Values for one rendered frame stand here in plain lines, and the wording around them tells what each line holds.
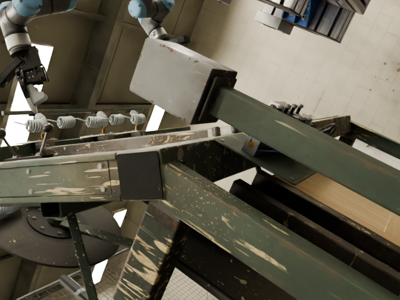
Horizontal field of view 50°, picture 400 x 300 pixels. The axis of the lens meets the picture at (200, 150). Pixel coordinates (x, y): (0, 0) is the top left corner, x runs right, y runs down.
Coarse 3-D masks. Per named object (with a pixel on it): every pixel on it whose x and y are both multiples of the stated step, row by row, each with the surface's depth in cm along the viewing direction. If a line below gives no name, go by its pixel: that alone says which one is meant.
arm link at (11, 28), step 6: (0, 6) 135; (6, 6) 134; (0, 12) 135; (0, 18) 135; (6, 18) 133; (0, 24) 136; (6, 24) 134; (12, 24) 133; (6, 30) 134; (12, 30) 134; (18, 30) 135; (24, 30) 137; (6, 36) 135
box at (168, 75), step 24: (144, 48) 87; (168, 48) 84; (144, 72) 87; (168, 72) 84; (192, 72) 82; (216, 72) 82; (144, 96) 88; (168, 96) 85; (192, 96) 82; (192, 120) 83; (216, 120) 93
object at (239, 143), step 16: (288, 112) 125; (336, 128) 123; (224, 144) 108; (240, 144) 113; (256, 144) 107; (256, 160) 105; (272, 160) 111; (288, 160) 117; (288, 176) 103; (304, 176) 108
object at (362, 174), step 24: (216, 96) 83; (240, 96) 81; (240, 120) 81; (264, 120) 79; (288, 120) 77; (288, 144) 77; (312, 144) 75; (336, 144) 73; (312, 168) 75; (336, 168) 73; (360, 168) 71; (384, 168) 70; (360, 192) 72; (384, 192) 70
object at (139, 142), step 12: (180, 132) 170; (192, 132) 161; (204, 132) 159; (228, 132) 154; (36, 144) 205; (48, 144) 202; (72, 144) 199; (84, 144) 189; (96, 144) 185; (108, 144) 182; (120, 144) 179; (132, 144) 176; (144, 144) 173; (156, 144) 170; (60, 156) 197
